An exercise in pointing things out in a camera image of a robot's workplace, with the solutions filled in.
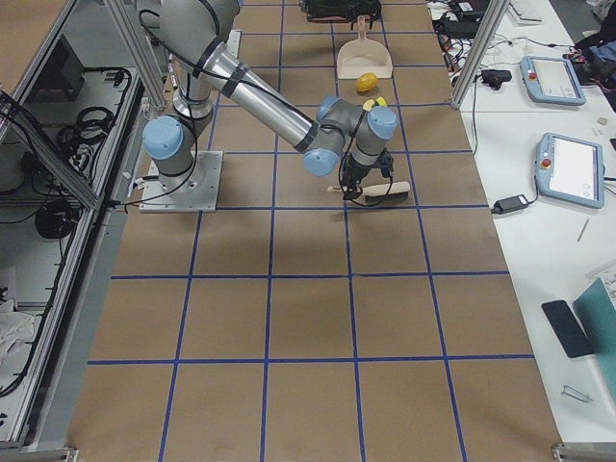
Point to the aluminium frame post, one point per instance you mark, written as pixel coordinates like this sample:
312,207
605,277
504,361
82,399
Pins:
486,32

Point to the blue teach pendant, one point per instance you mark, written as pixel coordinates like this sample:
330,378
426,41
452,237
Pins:
570,169
551,81

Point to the white hand brush black bristles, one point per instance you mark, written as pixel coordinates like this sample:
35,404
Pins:
375,194

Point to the near blue teach pendant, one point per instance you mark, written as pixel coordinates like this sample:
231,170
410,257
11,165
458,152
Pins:
570,169

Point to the beige plastic dustpan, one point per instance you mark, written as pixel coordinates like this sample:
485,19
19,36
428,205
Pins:
363,55

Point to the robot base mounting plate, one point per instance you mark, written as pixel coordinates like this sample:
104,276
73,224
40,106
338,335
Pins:
199,193

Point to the black power adapter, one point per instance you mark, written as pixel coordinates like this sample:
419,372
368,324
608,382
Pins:
510,204

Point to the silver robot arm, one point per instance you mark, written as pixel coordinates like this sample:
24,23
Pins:
343,138

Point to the yellow green sponge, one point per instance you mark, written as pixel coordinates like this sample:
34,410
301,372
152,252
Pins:
372,103

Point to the black webcam on table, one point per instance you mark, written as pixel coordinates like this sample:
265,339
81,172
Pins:
494,78

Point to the black smartphone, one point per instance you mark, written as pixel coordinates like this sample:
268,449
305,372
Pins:
567,329

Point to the black equipment case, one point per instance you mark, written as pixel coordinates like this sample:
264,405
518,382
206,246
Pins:
340,10

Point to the far blue teach pendant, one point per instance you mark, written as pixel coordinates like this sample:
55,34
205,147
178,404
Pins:
551,81

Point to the teal notebook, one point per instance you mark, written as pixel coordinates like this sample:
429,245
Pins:
595,309

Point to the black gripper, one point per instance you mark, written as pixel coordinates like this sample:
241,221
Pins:
355,174

